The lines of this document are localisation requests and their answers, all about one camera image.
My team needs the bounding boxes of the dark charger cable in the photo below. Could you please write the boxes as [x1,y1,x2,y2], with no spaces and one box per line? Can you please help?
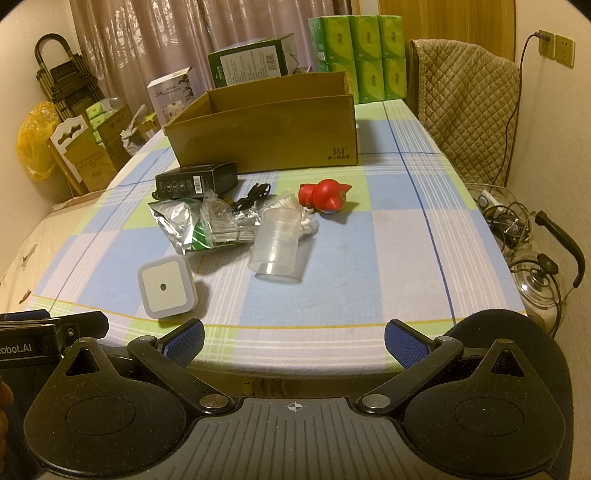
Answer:
[495,30,548,186]

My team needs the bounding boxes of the yellow plastic bag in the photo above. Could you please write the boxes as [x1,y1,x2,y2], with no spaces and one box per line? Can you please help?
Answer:
[17,102,62,182]

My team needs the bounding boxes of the red toy figure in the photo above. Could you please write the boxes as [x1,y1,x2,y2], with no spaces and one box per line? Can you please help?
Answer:
[299,179,354,216]

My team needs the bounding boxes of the person's left hand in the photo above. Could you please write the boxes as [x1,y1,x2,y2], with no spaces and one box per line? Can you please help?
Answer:
[0,382,14,438]

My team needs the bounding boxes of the silver foil bag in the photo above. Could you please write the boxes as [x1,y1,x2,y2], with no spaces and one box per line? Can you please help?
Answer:
[148,198,211,257]

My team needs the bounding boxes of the clear plastic bag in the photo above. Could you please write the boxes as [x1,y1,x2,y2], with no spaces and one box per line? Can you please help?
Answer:
[201,194,263,246]

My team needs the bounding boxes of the white appliance box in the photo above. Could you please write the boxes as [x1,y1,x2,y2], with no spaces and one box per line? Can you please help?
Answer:
[147,67,195,129]

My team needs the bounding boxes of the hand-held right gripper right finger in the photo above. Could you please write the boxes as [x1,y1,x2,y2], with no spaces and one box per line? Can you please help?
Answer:
[358,318,528,415]

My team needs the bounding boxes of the tangled wires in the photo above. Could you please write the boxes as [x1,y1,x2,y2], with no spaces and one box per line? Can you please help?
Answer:
[462,182,573,333]

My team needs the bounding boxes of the beige bedsheet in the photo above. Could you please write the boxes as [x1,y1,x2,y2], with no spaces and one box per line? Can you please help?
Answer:
[0,191,110,315]

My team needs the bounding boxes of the clear plastic cup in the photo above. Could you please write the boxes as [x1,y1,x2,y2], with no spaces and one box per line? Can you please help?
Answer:
[248,208,304,282]

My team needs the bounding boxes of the cardboard box of tissue boxes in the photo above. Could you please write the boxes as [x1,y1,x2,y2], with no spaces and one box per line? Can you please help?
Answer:
[85,99,136,163]

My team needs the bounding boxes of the stack of green tissue packs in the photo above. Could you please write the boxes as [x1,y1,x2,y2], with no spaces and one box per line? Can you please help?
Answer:
[308,15,408,104]

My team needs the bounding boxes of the small black fan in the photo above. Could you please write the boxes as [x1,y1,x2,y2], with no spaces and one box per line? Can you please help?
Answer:
[493,215,526,241]

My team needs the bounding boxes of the white power strip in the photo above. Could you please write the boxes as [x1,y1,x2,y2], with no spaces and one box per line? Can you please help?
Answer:
[476,189,509,214]

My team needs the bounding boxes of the glass kettle black handle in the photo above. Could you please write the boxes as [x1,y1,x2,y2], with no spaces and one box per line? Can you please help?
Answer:
[509,210,585,325]

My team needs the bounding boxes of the black cable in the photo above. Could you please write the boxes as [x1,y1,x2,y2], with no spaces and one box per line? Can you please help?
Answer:
[231,182,273,213]

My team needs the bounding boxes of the small brown cardboard boxes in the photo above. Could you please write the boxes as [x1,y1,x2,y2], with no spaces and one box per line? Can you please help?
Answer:
[48,115,117,195]

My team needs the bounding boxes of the green and white carton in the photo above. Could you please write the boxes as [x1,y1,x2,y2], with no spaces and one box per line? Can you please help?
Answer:
[208,34,304,88]

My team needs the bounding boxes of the black product box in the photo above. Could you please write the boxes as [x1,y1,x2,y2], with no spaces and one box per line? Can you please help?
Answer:
[154,161,240,200]

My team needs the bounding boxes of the beige quilted chair cover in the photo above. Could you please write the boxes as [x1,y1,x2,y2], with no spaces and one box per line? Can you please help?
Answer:
[411,39,521,186]

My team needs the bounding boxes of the white plastic bag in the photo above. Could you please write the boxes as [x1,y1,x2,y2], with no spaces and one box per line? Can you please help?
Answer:
[120,104,149,156]

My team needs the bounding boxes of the brown cardboard box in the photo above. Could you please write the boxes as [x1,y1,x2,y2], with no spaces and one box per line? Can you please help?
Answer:
[164,71,359,174]

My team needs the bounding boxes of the wooden door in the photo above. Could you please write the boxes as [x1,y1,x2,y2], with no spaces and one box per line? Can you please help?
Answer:
[379,0,516,48]

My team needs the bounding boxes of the black folding step ladder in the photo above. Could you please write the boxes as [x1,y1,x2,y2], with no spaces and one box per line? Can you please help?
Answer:
[34,34,108,117]

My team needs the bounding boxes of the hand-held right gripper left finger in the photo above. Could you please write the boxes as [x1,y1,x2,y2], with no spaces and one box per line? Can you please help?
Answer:
[62,318,236,416]

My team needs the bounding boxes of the white square night light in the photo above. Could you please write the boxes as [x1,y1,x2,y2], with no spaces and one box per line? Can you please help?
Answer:
[137,255,199,322]

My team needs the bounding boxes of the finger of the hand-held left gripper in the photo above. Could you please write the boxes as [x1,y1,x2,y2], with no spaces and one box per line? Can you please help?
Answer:
[53,311,110,356]
[0,310,51,323]

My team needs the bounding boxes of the pink patterned curtain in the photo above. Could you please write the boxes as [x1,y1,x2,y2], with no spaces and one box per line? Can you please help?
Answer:
[69,0,380,121]

